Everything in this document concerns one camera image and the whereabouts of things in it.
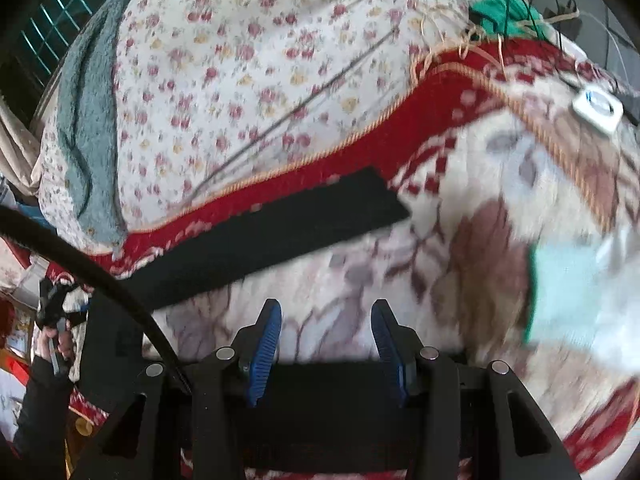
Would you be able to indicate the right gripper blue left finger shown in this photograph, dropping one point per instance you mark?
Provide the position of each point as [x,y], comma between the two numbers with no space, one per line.
[258,345]

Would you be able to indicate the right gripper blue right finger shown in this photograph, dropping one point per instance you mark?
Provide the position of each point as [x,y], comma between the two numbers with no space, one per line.
[396,346]

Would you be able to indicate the black pants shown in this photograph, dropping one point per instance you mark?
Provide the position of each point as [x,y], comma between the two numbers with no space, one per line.
[331,418]

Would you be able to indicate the black sleeve left forearm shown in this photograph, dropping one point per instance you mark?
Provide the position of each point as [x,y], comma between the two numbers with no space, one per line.
[39,440]

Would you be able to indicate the person's left hand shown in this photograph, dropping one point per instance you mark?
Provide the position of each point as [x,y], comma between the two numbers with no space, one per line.
[52,341]

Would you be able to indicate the beige curtain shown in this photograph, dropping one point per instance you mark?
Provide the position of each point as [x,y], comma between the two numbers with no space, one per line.
[19,153]

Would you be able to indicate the light blue white cloth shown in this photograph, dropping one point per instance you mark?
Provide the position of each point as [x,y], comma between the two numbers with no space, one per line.
[587,296]

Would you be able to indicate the red white floral plush blanket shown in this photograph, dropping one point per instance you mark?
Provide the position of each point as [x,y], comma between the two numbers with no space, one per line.
[487,162]

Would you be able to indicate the grey-blue fleece cardigan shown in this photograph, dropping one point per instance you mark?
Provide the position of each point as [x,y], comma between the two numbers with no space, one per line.
[87,120]

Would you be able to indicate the dark green grid window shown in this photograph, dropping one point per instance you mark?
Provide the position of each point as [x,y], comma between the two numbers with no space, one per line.
[48,32]

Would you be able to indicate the floral cotton bed sheet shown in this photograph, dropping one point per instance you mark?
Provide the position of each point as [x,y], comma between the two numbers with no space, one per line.
[212,92]

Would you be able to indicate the white blue small device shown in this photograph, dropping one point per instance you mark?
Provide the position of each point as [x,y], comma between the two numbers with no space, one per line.
[598,108]

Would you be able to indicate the green cloth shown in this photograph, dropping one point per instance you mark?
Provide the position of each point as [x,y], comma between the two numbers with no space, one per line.
[507,18]

